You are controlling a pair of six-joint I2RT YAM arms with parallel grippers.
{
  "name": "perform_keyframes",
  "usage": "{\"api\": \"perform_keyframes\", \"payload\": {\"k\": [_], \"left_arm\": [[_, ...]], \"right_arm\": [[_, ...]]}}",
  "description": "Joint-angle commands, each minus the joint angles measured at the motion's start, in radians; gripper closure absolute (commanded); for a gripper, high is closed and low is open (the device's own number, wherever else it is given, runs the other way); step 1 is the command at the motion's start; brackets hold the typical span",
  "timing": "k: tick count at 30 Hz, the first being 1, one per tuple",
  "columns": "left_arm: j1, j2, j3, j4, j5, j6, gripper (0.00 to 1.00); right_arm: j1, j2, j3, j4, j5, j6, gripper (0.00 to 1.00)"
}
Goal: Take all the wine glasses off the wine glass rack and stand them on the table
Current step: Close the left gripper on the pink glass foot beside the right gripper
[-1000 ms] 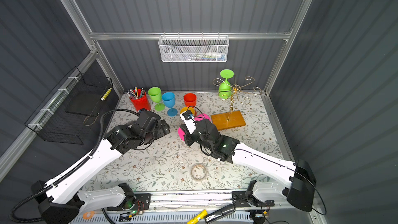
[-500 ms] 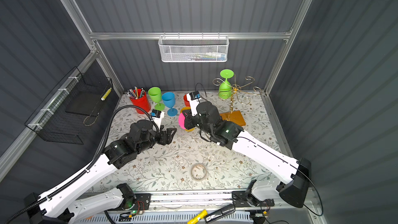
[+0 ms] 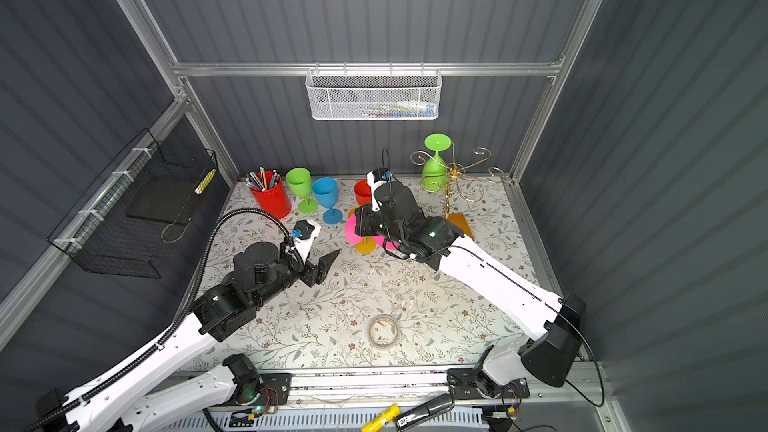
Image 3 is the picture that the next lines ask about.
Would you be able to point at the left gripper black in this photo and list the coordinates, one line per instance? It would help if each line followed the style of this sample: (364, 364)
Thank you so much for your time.
(317, 272)

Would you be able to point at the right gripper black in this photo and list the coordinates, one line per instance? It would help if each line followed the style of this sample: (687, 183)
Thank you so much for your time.
(364, 214)

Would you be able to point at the yellow wine glass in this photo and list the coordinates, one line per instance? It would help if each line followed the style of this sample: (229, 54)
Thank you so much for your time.
(363, 245)

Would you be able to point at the pink wine glass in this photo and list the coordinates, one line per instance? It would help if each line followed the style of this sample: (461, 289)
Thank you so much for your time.
(389, 246)

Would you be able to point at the red wine glass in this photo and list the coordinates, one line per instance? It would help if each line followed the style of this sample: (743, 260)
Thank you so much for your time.
(362, 192)

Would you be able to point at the green wine glass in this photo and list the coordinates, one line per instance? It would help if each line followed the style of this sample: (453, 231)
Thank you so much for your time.
(300, 183)
(434, 172)

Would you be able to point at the gold rack with orange base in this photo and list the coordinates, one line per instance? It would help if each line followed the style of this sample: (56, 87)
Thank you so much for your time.
(456, 173)

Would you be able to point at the blue wine glass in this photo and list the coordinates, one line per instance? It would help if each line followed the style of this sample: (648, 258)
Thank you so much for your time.
(326, 193)

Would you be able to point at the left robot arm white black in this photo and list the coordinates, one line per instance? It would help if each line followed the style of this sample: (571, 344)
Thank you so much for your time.
(125, 399)

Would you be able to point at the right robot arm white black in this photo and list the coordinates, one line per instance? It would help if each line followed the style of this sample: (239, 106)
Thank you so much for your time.
(550, 323)

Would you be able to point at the floral table mat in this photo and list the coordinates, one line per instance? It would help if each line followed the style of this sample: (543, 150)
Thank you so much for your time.
(441, 320)

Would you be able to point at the clear tape roll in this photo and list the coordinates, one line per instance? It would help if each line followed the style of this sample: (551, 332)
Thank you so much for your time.
(383, 332)

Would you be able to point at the red pencil cup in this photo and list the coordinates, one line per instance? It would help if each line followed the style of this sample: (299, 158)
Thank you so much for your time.
(267, 188)

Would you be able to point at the yellow marker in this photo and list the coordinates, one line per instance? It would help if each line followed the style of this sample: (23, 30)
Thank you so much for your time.
(388, 416)

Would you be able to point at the black handheld device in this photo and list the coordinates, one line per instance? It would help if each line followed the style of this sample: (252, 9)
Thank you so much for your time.
(424, 412)

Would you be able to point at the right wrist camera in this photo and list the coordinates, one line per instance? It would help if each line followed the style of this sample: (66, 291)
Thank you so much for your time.
(380, 183)

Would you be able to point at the white wire mesh basket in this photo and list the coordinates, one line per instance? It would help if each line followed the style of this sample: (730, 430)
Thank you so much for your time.
(374, 97)

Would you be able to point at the black wire basket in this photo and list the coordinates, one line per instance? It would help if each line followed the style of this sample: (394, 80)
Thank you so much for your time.
(142, 222)

